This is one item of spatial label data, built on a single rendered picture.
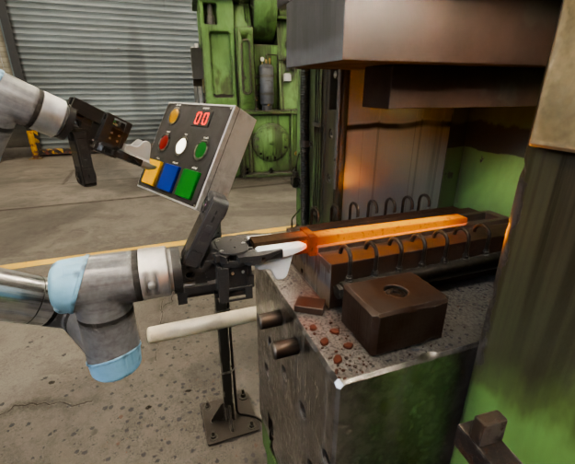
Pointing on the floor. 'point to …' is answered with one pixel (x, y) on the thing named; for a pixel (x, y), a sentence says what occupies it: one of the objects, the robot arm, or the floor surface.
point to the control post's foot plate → (213, 429)
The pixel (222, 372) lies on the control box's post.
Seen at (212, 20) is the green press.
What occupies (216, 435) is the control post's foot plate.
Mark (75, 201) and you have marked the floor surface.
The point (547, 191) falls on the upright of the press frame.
